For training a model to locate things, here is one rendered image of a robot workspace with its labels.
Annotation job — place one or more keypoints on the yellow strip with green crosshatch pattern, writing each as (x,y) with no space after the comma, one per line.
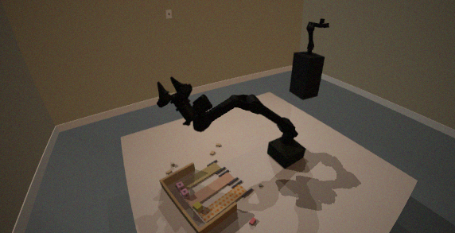
(211,169)

